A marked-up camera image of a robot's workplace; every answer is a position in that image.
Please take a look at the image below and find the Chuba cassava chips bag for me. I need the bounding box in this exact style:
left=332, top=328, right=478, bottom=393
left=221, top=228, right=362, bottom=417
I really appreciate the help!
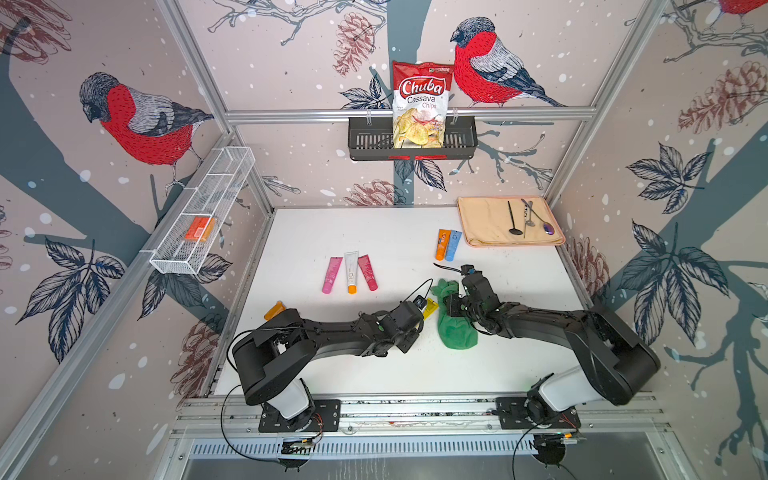
left=392, top=61, right=453, bottom=149

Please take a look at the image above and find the beige folded cloth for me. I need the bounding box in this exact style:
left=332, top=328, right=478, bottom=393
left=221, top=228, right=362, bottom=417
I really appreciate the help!
left=458, top=197, right=564, bottom=246

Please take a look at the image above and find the white wire wall shelf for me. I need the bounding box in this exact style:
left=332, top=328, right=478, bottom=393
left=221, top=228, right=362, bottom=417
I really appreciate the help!
left=150, top=146, right=255, bottom=275

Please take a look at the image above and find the yellow toothpaste tube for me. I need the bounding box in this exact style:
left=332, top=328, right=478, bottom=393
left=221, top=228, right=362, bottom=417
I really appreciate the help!
left=423, top=298, right=439, bottom=319

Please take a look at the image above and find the orange packet in shelf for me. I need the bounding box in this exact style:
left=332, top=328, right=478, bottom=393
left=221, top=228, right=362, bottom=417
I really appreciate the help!
left=184, top=216, right=217, bottom=243

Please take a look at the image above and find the pink tray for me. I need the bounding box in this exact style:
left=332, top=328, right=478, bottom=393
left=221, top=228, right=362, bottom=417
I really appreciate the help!
left=456, top=195, right=567, bottom=248

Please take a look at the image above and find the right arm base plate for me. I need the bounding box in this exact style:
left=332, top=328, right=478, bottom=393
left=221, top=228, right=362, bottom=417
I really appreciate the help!
left=491, top=395, right=581, bottom=430

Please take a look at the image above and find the white toothpaste tube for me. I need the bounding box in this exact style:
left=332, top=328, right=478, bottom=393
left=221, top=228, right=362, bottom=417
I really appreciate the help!
left=344, top=251, right=359, bottom=295

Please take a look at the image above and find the patterned handle utensil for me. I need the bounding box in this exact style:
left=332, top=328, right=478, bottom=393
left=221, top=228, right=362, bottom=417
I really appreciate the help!
left=523, top=205, right=535, bottom=238

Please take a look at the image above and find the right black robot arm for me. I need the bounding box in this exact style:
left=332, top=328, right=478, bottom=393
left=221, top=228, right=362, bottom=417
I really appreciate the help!
left=448, top=265, right=661, bottom=424

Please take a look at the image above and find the red pink toothpaste tube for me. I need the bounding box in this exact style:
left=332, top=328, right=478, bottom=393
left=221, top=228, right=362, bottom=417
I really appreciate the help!
left=358, top=255, right=379, bottom=291

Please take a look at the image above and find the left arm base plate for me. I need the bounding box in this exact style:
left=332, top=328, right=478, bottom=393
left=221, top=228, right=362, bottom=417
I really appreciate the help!
left=258, top=399, right=341, bottom=433

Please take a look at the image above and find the black spoon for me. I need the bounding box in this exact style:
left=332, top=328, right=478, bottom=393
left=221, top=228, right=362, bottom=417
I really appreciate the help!
left=507, top=201, right=524, bottom=237

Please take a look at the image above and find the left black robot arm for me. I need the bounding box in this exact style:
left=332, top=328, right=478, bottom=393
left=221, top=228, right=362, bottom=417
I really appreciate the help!
left=231, top=295, right=427, bottom=423

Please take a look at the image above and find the black wire wall basket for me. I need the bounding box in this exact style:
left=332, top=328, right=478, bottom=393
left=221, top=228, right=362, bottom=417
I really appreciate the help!
left=348, top=116, right=478, bottom=161

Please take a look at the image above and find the magenta toothpaste tube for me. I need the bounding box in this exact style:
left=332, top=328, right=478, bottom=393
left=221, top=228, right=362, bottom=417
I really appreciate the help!
left=322, top=257, right=343, bottom=295

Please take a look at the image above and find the blue toothpaste tube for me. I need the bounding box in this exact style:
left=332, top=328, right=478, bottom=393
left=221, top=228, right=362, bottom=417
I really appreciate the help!
left=444, top=230, right=462, bottom=262

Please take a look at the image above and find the orange snack packet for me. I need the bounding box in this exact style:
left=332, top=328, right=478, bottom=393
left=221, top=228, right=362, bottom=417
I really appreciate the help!
left=263, top=301, right=286, bottom=321

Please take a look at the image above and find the orange toothpaste tube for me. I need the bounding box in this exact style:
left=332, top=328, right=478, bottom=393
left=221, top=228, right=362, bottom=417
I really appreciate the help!
left=435, top=229, right=452, bottom=261

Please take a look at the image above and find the iridescent purple spoon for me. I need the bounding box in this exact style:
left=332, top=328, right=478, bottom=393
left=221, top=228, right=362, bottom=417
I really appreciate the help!
left=523, top=200, right=555, bottom=236

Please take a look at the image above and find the green cleaning cloth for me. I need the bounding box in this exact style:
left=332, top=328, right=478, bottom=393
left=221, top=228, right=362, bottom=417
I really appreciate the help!
left=431, top=279, right=478, bottom=350

